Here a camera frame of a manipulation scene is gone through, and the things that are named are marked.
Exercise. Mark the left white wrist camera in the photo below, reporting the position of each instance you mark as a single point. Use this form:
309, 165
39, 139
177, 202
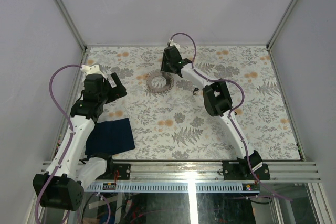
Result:
94, 69

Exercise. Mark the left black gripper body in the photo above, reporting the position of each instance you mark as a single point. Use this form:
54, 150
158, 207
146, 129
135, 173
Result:
111, 93

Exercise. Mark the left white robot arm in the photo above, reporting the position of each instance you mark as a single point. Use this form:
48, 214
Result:
62, 185

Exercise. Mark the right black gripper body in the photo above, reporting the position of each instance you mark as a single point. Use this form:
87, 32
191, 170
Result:
166, 65

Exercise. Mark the floral patterned table mat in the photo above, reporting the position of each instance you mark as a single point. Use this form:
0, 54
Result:
176, 126

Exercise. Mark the slotted grey cable duct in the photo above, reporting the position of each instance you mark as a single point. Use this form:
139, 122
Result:
183, 187

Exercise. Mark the silver keyring holder with rings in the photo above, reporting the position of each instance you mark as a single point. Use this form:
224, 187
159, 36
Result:
159, 82

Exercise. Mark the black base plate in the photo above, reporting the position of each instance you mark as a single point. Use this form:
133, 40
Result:
118, 171
233, 170

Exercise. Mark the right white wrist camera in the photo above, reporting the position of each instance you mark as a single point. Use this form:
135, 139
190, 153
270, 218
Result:
172, 43

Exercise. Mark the aluminium front rail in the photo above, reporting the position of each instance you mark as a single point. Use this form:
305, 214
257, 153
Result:
217, 171

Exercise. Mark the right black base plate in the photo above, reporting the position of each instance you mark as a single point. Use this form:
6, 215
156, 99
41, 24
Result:
233, 170

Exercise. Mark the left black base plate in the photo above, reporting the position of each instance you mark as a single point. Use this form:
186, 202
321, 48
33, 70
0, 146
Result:
118, 171

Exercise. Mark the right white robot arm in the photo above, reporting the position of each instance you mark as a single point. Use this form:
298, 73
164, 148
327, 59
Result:
218, 104

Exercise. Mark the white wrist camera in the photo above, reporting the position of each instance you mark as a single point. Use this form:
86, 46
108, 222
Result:
94, 69
172, 43

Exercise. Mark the right aluminium frame post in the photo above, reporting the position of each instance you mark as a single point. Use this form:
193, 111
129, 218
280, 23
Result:
281, 23

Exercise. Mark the left aluminium frame post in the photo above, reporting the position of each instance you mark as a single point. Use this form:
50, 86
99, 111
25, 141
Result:
71, 25

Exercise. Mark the aluminium frame post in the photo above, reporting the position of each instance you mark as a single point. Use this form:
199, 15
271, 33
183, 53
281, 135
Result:
71, 25
281, 23

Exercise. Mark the dark blue cloth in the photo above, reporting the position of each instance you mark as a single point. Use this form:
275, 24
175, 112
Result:
110, 137

